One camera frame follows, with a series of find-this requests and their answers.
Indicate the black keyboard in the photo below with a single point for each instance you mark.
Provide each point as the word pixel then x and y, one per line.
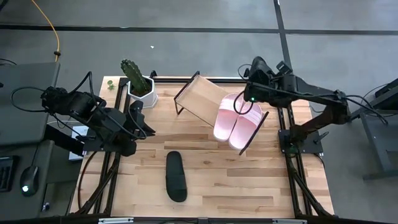
pixel 6 174

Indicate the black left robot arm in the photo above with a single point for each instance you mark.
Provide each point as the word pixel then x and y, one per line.
pixel 77 104

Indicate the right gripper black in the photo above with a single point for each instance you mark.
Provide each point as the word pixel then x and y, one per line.
pixel 283 81

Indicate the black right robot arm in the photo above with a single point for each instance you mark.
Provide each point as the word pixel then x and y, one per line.
pixel 332 112

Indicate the white hexagonal plant pot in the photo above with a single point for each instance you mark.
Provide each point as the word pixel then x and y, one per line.
pixel 149 99

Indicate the pink slide sandal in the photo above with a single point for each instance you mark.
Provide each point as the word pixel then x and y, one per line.
pixel 225 121
pixel 244 130

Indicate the grey flat panel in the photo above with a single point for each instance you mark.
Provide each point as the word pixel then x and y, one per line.
pixel 21 102

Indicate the green cactus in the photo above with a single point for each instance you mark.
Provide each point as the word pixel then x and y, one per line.
pixel 133 76

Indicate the wooden shelf black metal frame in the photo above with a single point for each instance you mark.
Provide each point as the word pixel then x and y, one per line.
pixel 199 96

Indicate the silver metal bracket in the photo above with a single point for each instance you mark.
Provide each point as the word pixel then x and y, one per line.
pixel 289 221
pixel 115 221

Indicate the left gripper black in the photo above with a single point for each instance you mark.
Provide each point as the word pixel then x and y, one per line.
pixel 136 112

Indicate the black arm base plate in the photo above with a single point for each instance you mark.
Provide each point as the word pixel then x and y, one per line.
pixel 93 145
pixel 311 146

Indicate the small green plant sprig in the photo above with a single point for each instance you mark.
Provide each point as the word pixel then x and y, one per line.
pixel 110 85

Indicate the dark grey metal desk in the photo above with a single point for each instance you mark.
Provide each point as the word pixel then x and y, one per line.
pixel 379 140

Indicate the black computer mouse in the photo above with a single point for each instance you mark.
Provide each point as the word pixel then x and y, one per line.
pixel 29 179

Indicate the white box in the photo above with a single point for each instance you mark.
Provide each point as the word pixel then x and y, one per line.
pixel 77 132

